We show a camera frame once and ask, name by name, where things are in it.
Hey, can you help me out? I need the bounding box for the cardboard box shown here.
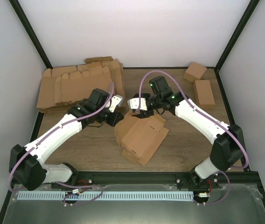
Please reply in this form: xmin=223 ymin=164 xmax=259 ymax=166
xmin=115 ymin=111 xmax=169 ymax=165
xmin=193 ymin=80 xmax=216 ymax=109
xmin=183 ymin=62 xmax=207 ymax=83

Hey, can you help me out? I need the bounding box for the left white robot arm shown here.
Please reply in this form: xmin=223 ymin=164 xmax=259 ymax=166
xmin=8 ymin=89 xmax=124 ymax=191

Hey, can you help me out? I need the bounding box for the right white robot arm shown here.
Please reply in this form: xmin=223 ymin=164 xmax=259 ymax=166
xmin=128 ymin=76 xmax=247 ymax=188

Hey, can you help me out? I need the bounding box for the stack of flat cardboard blanks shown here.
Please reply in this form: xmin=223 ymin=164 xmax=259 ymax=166
xmin=36 ymin=56 xmax=126 ymax=112

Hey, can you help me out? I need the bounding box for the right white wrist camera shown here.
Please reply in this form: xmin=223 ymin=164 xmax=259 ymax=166
xmin=127 ymin=98 xmax=147 ymax=111

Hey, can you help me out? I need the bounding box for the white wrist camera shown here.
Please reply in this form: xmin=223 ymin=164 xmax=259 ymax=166
xmin=127 ymin=98 xmax=147 ymax=111
xmin=106 ymin=95 xmax=124 ymax=112

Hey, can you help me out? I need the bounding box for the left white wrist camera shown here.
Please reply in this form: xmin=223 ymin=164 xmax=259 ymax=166
xmin=106 ymin=95 xmax=124 ymax=112

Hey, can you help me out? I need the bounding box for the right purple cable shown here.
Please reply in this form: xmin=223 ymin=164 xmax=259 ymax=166
xmin=137 ymin=70 xmax=250 ymax=169

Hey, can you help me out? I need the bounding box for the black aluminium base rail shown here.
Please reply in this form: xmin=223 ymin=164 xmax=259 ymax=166
xmin=13 ymin=171 xmax=259 ymax=187

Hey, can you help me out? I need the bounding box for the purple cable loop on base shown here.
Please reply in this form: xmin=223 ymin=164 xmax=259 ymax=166
xmin=63 ymin=183 xmax=107 ymax=208

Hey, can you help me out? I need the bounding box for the light blue slotted cable duct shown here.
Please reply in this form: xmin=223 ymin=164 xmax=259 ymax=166
xmin=17 ymin=191 xmax=194 ymax=201

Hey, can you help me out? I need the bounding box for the black frame post right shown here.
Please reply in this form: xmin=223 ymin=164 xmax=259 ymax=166
xmin=215 ymin=0 xmax=260 ymax=71

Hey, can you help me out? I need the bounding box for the black frame post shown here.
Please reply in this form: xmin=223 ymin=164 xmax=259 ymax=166
xmin=9 ymin=0 xmax=53 ymax=69
xmin=215 ymin=0 xmax=260 ymax=71

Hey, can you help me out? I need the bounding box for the black frame post left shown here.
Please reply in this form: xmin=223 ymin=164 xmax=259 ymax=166
xmin=9 ymin=0 xmax=53 ymax=69

